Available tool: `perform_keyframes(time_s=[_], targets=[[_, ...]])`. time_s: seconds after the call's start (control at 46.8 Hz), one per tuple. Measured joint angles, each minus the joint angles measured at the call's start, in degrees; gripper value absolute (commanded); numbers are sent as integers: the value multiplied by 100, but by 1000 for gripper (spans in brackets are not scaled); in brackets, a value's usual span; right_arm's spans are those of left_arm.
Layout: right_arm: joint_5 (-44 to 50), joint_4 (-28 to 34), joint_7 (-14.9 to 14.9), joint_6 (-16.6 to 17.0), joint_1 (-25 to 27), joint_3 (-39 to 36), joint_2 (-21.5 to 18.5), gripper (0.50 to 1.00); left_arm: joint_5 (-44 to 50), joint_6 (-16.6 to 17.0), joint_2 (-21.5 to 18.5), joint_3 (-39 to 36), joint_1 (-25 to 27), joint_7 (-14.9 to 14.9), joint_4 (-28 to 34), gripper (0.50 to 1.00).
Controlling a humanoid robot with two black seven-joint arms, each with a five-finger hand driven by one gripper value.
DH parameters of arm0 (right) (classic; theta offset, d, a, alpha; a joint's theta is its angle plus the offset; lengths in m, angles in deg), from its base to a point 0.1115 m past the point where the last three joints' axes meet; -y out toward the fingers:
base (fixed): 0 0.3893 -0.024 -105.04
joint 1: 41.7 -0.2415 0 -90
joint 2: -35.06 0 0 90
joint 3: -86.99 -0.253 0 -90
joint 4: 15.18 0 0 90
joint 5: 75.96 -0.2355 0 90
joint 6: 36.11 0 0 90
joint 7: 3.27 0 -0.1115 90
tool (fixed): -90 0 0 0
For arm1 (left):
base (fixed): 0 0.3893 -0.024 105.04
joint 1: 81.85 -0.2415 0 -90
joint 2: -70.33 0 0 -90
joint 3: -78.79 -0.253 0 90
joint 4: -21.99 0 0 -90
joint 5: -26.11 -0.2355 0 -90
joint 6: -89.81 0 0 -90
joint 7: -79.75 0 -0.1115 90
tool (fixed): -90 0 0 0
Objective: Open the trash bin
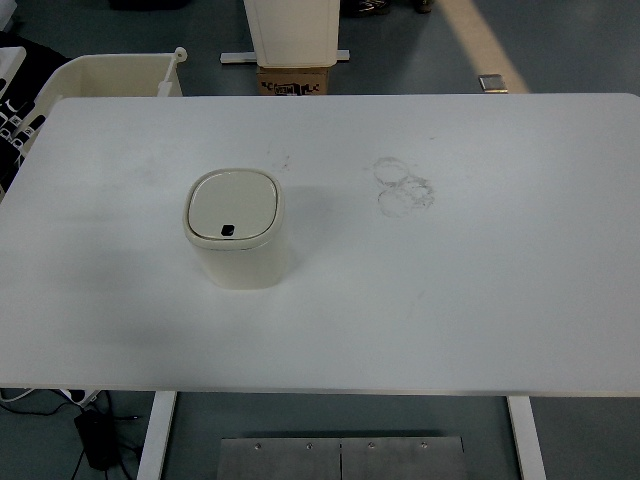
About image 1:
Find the small cream lidded trash bin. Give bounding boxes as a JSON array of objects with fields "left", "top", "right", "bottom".
[{"left": 180, "top": 167, "right": 291, "bottom": 291}]

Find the cream plastic open crate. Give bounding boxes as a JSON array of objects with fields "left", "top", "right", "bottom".
[{"left": 14, "top": 47, "right": 189, "bottom": 154}]

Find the brown printed cardboard box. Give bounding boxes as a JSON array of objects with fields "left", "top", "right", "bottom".
[{"left": 256, "top": 64, "right": 331, "bottom": 96}]

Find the white table foot bar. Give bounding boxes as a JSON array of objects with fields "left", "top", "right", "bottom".
[{"left": 220, "top": 48, "right": 352, "bottom": 65}]

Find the small grey floor plate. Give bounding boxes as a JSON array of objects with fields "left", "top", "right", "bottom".
[{"left": 478, "top": 73, "right": 510, "bottom": 94}]

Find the grey metal plate with screws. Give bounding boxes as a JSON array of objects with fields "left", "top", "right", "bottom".
[{"left": 219, "top": 436, "right": 469, "bottom": 480}]

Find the white table leg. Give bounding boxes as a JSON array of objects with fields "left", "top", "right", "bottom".
[
  {"left": 135, "top": 391, "right": 177, "bottom": 480},
  {"left": 505, "top": 396, "right": 548, "bottom": 480}
]

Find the white power strip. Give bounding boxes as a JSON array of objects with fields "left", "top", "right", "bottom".
[{"left": 59, "top": 389, "right": 101, "bottom": 405}]

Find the black power adapter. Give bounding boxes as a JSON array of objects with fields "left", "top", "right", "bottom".
[{"left": 73, "top": 407, "right": 121, "bottom": 471}]

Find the white flat box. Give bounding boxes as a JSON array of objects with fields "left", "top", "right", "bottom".
[{"left": 0, "top": 47, "right": 27, "bottom": 101}]

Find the black cable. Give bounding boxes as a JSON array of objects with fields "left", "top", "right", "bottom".
[{"left": 0, "top": 392, "right": 144, "bottom": 480}]

